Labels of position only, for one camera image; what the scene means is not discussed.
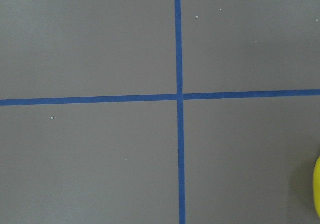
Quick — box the yellow mango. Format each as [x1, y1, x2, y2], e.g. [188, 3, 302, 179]
[312, 157, 320, 216]

